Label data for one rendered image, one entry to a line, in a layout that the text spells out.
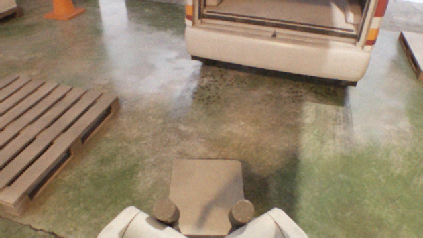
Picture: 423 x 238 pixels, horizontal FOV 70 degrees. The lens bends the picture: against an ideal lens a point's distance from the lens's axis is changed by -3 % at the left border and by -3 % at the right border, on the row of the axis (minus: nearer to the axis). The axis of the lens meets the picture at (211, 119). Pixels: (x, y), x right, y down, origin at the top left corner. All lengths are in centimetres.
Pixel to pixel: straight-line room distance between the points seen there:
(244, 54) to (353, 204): 133
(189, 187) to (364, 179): 114
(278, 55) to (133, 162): 132
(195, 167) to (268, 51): 113
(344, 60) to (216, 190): 139
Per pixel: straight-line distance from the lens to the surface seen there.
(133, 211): 51
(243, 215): 49
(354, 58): 248
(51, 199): 206
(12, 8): 508
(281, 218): 50
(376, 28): 249
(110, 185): 201
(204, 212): 157
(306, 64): 247
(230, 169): 175
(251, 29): 258
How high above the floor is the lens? 148
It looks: 38 degrees down
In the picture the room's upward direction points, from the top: 1 degrees clockwise
